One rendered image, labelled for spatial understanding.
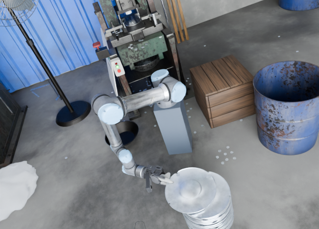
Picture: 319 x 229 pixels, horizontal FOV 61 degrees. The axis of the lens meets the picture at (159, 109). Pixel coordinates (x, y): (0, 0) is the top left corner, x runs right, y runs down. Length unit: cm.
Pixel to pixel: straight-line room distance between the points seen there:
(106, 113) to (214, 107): 94
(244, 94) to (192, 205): 96
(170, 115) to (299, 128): 79
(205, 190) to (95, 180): 93
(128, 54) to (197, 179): 116
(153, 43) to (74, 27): 153
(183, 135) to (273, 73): 75
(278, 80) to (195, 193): 99
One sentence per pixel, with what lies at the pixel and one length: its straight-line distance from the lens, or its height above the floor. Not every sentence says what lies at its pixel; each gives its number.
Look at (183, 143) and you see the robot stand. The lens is 197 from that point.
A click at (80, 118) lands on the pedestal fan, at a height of 3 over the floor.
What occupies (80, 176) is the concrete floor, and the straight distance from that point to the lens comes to 226.
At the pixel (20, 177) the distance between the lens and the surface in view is 235.
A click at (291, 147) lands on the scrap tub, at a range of 194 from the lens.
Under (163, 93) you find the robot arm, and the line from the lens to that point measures 153.
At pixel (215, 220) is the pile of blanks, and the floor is 19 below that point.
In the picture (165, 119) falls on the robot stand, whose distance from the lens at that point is 181.
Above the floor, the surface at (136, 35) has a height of 69.
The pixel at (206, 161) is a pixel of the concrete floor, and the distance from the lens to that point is 198.
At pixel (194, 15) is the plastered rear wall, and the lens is 385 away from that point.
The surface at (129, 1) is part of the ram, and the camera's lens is 223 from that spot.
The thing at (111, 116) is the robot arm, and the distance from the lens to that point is 140.
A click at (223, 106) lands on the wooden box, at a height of 19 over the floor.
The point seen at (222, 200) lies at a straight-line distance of 153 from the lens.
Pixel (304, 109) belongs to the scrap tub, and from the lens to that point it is 170.
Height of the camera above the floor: 155
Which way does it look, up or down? 38 degrees down
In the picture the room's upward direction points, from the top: 19 degrees counter-clockwise
